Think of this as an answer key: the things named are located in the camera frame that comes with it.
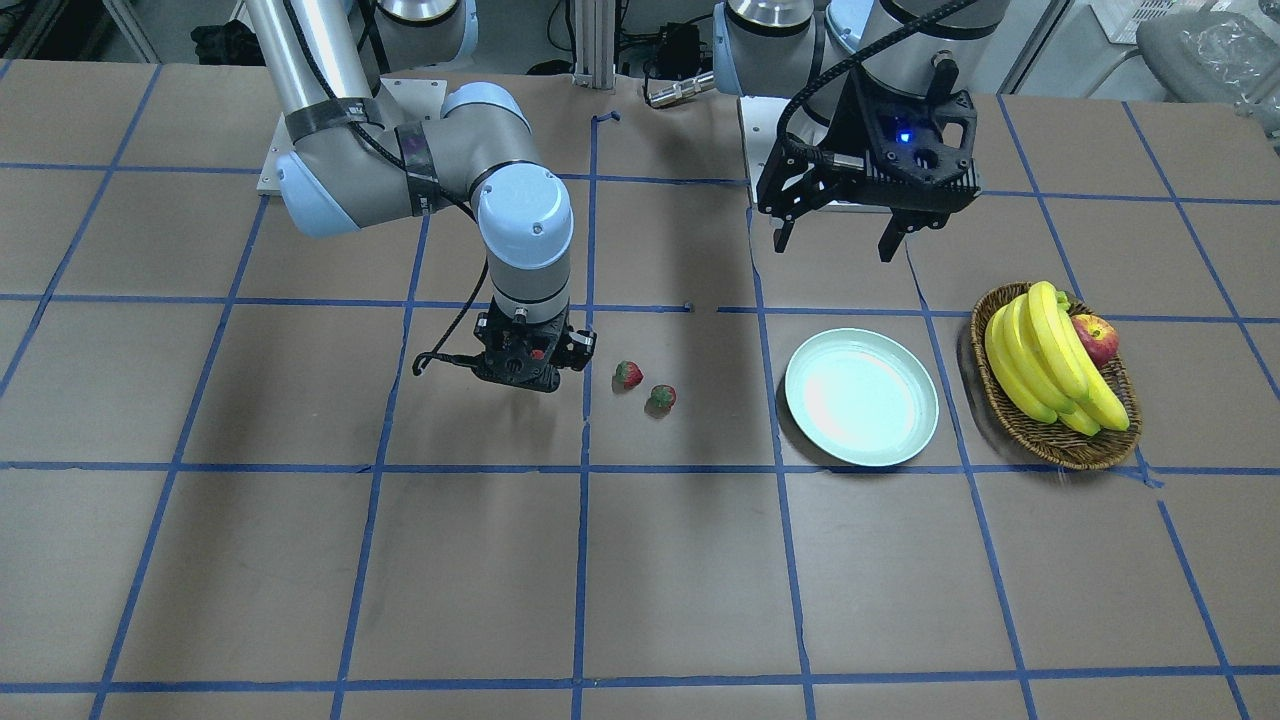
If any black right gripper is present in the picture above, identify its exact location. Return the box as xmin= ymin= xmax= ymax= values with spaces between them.
xmin=412 ymin=310 xmax=596 ymax=393

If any red yellow apple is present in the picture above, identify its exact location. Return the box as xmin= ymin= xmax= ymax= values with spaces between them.
xmin=1070 ymin=313 xmax=1120 ymax=369

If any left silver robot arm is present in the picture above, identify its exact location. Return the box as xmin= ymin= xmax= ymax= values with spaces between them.
xmin=712 ymin=1 xmax=1009 ymax=263

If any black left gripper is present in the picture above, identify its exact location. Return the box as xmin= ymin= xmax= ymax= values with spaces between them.
xmin=756 ymin=70 xmax=979 ymax=263

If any aluminium frame post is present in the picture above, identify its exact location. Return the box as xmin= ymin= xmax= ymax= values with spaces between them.
xmin=571 ymin=0 xmax=618 ymax=94

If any yellow banana bunch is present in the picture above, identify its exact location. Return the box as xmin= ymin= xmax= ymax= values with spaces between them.
xmin=984 ymin=281 xmax=1130 ymax=437

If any pale green plate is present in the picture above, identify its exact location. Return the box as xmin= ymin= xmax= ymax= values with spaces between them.
xmin=783 ymin=328 xmax=940 ymax=468

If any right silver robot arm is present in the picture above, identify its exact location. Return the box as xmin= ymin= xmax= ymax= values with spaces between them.
xmin=247 ymin=1 xmax=596 ymax=393

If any woven wicker basket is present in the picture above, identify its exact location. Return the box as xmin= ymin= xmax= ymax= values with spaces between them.
xmin=956 ymin=282 xmax=1143 ymax=470

